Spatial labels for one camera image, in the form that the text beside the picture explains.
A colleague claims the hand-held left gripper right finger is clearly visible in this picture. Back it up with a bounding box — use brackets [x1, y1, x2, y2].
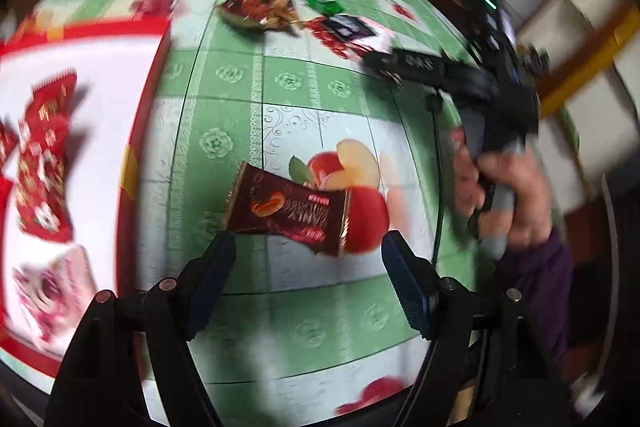
[382, 231, 571, 427]

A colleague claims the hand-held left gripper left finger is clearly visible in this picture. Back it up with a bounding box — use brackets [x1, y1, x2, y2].
[45, 232, 237, 427]

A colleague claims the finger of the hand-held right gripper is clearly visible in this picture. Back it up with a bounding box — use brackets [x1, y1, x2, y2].
[362, 48, 496, 95]

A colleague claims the dark purple snack packet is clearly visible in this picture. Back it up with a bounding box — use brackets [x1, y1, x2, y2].
[322, 13, 377, 42]

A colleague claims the dark red chocolate packet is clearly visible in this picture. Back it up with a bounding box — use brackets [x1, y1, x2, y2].
[222, 162, 354, 259]

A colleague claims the green candy packet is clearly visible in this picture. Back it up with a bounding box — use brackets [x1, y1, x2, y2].
[305, 0, 344, 16]

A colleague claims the pink bear snack packet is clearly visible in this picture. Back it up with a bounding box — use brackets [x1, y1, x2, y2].
[11, 246, 99, 344]

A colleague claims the red gift box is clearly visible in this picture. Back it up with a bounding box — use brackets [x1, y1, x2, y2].
[0, 18, 174, 379]

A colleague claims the brown gold snack packet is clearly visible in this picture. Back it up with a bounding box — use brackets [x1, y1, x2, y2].
[216, 0, 302, 34]

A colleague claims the red flower snack packet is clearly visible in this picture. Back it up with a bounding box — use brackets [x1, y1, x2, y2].
[14, 122, 75, 244]

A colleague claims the large red snack packet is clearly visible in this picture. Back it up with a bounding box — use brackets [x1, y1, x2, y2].
[29, 68, 77, 132]

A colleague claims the plain red snack packet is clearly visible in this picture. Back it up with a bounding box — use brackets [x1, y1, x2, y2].
[0, 122, 18, 258]

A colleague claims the person's right forearm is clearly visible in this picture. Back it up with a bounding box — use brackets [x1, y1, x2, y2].
[492, 227, 576, 388]

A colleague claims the person's right hand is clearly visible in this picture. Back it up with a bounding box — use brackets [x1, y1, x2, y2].
[452, 129, 551, 248]

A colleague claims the green fruit print tablecloth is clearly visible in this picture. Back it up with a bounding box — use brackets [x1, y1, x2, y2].
[30, 0, 501, 427]

